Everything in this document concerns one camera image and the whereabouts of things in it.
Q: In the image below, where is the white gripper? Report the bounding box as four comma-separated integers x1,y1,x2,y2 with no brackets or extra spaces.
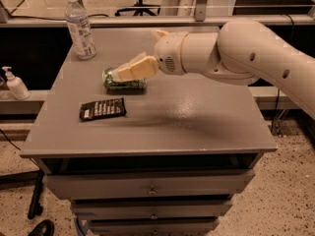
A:
111,29,188,82

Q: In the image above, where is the green soda can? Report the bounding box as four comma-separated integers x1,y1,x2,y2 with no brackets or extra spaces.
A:
102,67,147,90

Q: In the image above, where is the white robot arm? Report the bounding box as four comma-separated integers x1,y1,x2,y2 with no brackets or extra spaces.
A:
111,19,315,118

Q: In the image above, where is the black snack bar wrapper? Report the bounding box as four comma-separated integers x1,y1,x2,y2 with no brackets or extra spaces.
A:
79,97,127,122

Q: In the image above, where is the clear plastic water bottle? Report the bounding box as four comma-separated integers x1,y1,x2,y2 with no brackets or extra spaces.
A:
65,0,96,60

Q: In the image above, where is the grey drawer cabinet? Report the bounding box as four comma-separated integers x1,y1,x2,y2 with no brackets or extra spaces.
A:
20,26,279,236

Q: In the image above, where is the white pump sanitizer bottle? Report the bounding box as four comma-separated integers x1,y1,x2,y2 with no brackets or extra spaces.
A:
3,66,31,100

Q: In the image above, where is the top grey drawer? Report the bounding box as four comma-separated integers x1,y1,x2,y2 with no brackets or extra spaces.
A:
44,169,255,200

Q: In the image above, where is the grey drawer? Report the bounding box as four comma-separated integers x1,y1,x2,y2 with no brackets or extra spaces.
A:
71,199,232,220
89,217,219,236
44,169,255,200

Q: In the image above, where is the black floor stand leg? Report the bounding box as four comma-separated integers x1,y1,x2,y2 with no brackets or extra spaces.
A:
0,169,44,219

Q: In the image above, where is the middle grey drawer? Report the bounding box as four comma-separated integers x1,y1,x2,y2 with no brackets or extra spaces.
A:
71,199,232,220

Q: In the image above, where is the bottom grey drawer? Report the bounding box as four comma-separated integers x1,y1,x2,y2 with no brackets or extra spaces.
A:
89,217,219,236

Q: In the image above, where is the black shoe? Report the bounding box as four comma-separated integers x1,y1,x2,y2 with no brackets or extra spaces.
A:
28,219,54,236

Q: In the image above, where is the black cable on floor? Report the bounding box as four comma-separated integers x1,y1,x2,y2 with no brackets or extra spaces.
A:
0,128,41,169

